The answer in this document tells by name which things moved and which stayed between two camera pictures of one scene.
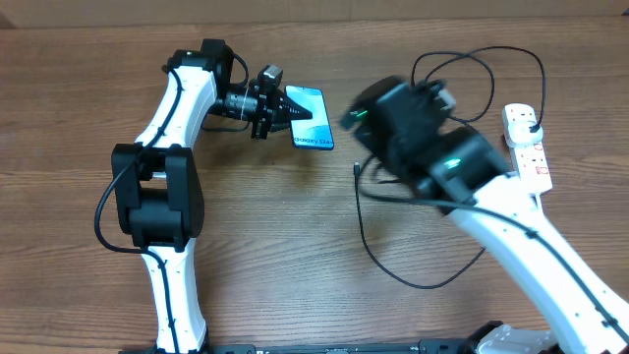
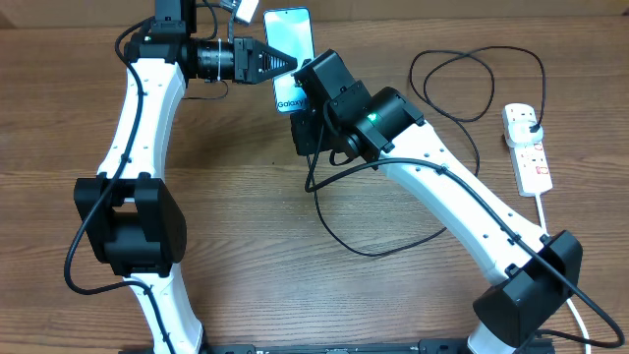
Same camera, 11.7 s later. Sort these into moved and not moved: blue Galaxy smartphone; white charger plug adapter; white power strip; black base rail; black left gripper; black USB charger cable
Moved: black USB charger cable; black left gripper; blue Galaxy smartphone
Not moved: black base rail; white charger plug adapter; white power strip
